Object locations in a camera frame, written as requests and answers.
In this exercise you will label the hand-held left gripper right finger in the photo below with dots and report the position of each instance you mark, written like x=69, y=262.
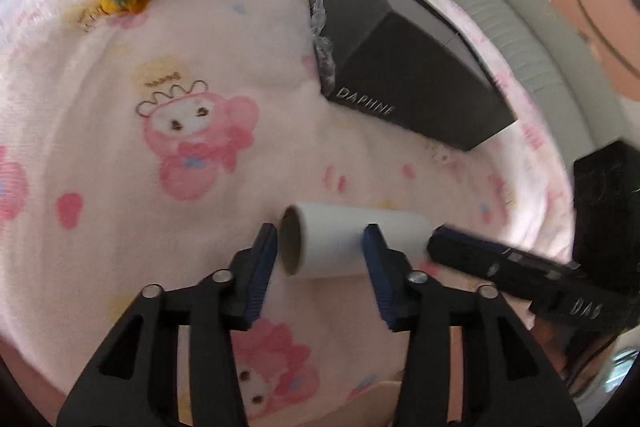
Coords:
x=379, y=267

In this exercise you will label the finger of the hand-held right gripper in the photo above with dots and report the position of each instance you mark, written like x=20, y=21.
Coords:
x=465, y=254

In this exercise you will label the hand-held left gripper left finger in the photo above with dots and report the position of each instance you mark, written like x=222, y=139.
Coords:
x=262, y=267

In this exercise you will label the white lint roller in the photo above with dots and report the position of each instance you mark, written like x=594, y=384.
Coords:
x=330, y=232

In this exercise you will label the black shoe box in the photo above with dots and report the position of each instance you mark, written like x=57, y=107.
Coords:
x=415, y=72

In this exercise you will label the pink printed blanket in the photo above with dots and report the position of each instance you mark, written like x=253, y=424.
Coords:
x=150, y=182

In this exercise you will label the grey padded headboard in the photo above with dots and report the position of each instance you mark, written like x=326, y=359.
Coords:
x=525, y=32

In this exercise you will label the round copper wall ornament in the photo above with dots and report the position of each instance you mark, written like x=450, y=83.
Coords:
x=610, y=47

